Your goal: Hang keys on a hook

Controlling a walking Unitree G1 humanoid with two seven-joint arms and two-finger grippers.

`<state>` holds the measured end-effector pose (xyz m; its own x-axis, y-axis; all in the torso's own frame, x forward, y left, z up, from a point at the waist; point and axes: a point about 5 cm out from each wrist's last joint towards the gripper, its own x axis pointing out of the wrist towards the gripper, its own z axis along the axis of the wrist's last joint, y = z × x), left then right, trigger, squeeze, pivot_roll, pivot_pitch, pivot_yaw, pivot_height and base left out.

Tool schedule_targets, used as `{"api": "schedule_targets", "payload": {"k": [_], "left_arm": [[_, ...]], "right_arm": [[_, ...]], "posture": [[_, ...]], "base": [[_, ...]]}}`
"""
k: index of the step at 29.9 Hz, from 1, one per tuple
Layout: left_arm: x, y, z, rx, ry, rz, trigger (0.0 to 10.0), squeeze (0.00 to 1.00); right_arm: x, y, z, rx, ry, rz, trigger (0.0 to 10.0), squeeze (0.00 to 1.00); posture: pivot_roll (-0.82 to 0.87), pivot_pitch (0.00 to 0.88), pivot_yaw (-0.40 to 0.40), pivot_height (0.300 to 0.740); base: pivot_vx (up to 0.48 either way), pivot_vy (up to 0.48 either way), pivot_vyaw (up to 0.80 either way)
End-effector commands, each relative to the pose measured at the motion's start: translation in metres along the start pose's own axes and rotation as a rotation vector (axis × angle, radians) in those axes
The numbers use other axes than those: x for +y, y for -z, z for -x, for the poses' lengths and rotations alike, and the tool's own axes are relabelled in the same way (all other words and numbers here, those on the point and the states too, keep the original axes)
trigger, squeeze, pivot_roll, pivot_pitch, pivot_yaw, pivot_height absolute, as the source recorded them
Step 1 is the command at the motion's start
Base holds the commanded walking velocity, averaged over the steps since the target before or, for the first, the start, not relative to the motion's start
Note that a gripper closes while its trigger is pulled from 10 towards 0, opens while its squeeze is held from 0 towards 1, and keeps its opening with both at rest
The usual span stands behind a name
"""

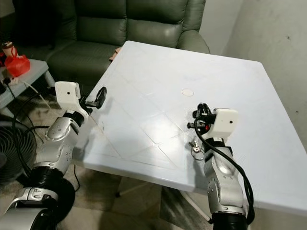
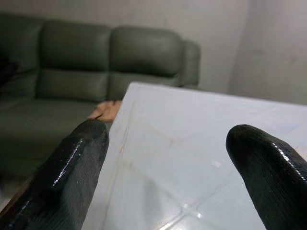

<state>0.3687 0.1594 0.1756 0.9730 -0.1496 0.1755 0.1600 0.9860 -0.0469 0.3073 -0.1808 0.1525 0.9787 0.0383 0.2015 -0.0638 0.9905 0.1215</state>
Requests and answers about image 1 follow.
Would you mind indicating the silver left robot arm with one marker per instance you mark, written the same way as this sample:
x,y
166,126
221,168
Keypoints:
x,y
53,140

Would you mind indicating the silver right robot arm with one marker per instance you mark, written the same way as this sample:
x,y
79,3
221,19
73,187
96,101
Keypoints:
x,y
223,177

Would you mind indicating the round white table cap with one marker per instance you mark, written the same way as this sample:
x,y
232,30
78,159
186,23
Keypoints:
x,y
187,92

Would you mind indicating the small pink cloth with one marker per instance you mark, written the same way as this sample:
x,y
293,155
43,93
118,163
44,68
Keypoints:
x,y
115,53

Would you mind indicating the white plastic table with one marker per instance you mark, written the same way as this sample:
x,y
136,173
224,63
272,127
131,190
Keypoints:
x,y
163,72

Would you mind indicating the small grey side table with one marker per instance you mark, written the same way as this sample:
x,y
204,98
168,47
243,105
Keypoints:
x,y
36,69

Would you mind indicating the dark green leather sofa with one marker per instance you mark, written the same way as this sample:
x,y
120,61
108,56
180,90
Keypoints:
x,y
139,28

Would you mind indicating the red plastic bag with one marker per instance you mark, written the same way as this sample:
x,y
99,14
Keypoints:
x,y
17,65

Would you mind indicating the white power strip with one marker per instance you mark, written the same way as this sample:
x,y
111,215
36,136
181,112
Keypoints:
x,y
10,80

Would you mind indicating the black floor fan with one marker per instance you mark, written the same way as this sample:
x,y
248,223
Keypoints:
x,y
12,153

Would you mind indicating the brown paper cup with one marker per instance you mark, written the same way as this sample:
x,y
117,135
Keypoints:
x,y
9,49

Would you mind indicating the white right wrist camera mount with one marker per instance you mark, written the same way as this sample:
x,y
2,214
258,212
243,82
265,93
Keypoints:
x,y
226,122

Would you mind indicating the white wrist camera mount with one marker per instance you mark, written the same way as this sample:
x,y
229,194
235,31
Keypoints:
x,y
226,122
67,94

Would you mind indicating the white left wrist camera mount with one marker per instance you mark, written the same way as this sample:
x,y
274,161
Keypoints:
x,y
67,94

